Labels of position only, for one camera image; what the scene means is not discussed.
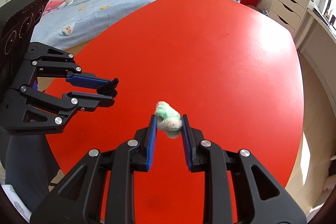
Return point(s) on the small black scrap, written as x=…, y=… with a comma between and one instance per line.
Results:
x=109, y=89

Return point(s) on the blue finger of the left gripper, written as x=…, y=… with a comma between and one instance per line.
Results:
x=87, y=101
x=90, y=82

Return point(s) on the white drawer cabinet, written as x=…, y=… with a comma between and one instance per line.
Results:
x=289, y=13

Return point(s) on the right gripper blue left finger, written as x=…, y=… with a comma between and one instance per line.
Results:
x=150, y=141

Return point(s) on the black tracking camera box left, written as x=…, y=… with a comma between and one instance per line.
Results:
x=18, y=19

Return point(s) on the pink plush toy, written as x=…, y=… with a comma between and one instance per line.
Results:
x=51, y=6

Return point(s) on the green white tissue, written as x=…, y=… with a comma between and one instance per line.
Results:
x=168, y=120

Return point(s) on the red table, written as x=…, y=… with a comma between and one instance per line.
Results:
x=234, y=72

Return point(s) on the white long desk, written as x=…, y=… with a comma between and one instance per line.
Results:
x=316, y=43

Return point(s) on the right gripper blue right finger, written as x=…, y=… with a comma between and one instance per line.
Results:
x=189, y=145

